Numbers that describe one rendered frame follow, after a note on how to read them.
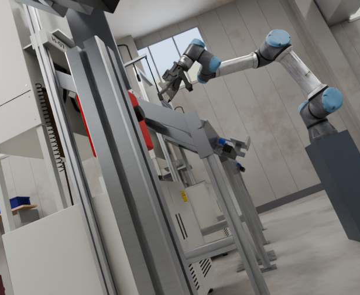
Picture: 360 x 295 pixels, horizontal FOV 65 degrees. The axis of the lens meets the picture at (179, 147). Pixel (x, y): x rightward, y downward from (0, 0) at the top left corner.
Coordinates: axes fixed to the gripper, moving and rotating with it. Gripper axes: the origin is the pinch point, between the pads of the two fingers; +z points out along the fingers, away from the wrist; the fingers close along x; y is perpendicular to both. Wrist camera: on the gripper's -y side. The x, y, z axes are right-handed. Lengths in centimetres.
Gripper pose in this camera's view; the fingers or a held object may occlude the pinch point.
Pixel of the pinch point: (164, 99)
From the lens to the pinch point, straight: 151.3
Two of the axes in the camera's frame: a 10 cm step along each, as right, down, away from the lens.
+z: -5.7, 8.2, 0.4
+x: -2.5, -1.3, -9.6
